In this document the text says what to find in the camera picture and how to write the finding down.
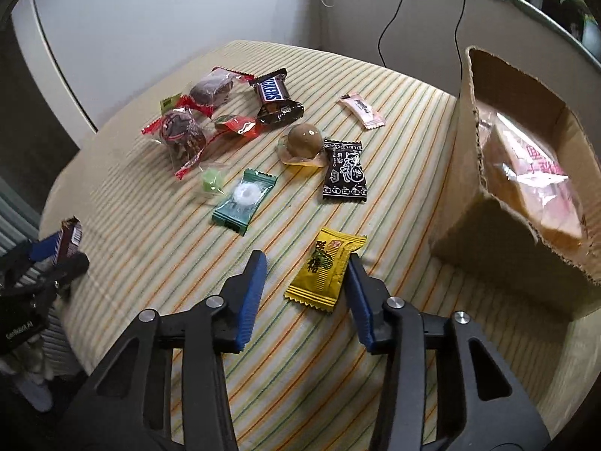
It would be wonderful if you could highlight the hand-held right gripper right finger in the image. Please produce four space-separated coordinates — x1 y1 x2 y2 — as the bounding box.
345 253 552 451

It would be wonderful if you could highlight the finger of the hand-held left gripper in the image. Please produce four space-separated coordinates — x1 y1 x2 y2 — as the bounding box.
26 254 91 299
7 235 62 268

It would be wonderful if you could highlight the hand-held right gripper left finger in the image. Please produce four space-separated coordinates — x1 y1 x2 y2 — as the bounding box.
61 250 268 451

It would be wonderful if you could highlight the brown chocolate bar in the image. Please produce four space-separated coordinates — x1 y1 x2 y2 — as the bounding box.
249 68 294 104
55 217 84 259

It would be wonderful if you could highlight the yellow candy packet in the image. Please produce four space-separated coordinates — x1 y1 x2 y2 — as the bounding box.
284 227 368 315

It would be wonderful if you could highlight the green mint candy packet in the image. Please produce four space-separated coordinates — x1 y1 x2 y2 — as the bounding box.
212 169 278 236

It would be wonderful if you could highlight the green jelly cup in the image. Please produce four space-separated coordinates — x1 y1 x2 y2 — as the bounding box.
195 164 231 200

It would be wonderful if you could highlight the cardboard box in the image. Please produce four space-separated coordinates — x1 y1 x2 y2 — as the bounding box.
429 46 601 322

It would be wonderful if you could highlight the braised egg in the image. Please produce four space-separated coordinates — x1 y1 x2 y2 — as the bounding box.
277 122 328 167

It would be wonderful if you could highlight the brown cake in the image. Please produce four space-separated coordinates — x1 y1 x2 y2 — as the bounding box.
142 106 221 182
181 67 254 118

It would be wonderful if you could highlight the person's left forearm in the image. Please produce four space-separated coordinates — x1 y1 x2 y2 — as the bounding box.
0 333 54 383

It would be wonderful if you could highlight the striped tablecloth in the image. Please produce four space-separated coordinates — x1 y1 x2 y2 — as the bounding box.
40 40 601 451

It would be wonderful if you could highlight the black candy packet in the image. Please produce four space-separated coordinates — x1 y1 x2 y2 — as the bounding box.
322 138 368 203

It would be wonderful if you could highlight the red and green candy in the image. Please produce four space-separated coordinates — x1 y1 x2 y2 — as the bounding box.
213 114 261 138

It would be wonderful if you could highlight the dark brown candy packet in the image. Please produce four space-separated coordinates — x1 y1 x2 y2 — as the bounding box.
256 98 305 127

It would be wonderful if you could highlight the pink sachet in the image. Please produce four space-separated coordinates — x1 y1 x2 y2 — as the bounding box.
339 94 385 130

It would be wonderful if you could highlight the bread in clear bag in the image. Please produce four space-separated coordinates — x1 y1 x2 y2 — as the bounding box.
476 106 587 250

